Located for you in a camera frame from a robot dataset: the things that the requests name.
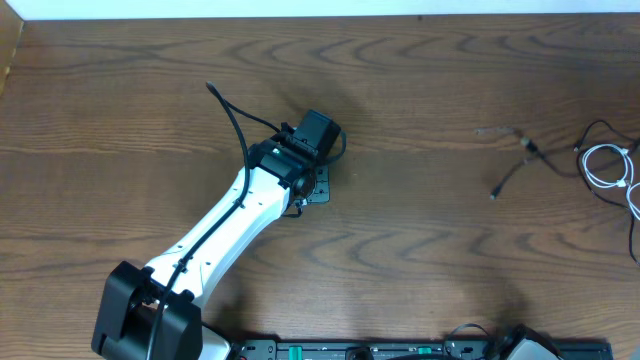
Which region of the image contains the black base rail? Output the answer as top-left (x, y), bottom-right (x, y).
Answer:
top-left (229, 323), bottom-right (614, 360)

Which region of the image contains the black USB cable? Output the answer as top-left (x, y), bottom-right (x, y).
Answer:
top-left (489, 119), bottom-right (640, 266)

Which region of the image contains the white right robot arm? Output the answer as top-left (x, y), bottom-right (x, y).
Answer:
top-left (485, 324), bottom-right (616, 360)

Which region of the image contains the white USB cable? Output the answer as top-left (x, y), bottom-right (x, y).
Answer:
top-left (581, 143), bottom-right (640, 221)

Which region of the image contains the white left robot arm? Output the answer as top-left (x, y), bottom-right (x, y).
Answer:
top-left (91, 140), bottom-right (329, 359)

